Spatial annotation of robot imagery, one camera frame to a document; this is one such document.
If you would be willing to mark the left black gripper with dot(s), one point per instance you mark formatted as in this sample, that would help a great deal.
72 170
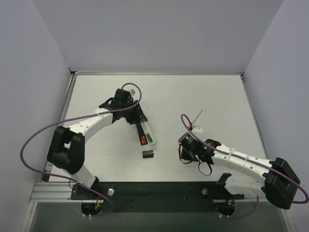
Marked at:
136 119

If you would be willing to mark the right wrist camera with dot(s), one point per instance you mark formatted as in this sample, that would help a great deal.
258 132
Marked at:
196 129

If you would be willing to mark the black remote control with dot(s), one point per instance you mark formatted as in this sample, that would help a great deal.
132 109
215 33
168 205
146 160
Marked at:
140 130

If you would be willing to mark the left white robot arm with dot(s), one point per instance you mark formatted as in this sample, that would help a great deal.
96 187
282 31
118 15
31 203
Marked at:
67 148

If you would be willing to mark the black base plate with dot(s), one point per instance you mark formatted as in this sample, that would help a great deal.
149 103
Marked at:
164 197

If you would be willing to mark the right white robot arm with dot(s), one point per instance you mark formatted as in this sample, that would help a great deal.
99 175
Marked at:
274 180

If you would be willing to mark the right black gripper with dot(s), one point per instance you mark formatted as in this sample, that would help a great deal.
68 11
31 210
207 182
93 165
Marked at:
184 154

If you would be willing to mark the white remote control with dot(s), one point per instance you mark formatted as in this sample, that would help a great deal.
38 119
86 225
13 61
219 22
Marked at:
148 132

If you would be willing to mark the green battery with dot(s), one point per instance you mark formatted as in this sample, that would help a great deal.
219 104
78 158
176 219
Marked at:
149 138

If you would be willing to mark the black battery cover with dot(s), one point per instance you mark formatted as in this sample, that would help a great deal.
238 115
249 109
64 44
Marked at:
147 154

